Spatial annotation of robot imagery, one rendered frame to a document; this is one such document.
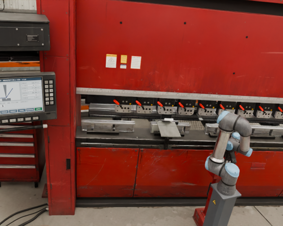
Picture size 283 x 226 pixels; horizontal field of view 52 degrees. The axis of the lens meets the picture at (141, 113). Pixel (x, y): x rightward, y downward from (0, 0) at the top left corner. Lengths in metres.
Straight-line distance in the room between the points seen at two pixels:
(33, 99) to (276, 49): 2.08
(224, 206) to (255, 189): 1.08
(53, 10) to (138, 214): 2.13
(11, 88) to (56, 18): 0.58
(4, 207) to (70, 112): 1.36
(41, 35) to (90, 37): 0.53
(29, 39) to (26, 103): 0.45
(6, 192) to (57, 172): 0.88
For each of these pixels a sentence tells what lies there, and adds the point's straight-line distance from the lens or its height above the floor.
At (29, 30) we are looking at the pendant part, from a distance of 2.01.
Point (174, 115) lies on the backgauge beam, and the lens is 3.09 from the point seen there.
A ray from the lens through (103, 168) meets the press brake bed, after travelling 2.89.
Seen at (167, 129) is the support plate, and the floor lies 1.00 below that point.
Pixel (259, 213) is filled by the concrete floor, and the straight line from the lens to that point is 3.65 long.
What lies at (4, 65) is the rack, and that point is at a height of 1.01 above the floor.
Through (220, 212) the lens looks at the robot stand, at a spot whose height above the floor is 0.61.
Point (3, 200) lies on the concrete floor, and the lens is 3.45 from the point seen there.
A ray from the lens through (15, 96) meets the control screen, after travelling 2.13.
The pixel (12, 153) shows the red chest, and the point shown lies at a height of 0.49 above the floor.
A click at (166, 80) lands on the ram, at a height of 1.43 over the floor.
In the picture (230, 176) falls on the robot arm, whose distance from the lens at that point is 2.37.
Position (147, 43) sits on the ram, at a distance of 2.46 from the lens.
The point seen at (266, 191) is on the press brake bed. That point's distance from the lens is 3.65.
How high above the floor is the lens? 2.33
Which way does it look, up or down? 27 degrees down
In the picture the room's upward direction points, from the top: 7 degrees clockwise
